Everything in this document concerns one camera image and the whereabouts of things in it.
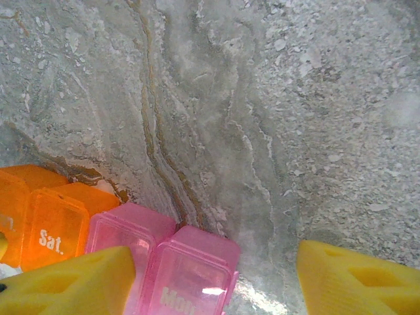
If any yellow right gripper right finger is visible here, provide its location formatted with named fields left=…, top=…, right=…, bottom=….
left=297, top=239, right=420, bottom=315

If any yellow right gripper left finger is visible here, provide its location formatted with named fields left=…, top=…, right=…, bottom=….
left=0, top=245, right=137, bottom=315

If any pink pill box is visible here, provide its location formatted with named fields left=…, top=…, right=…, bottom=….
left=84, top=202, right=178, bottom=315

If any orange pill box Sat print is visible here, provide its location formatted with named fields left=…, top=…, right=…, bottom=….
left=21, top=182, right=121, bottom=273

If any pink pill box Mon print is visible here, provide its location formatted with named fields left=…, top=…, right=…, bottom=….
left=123, top=224, right=242, bottom=315

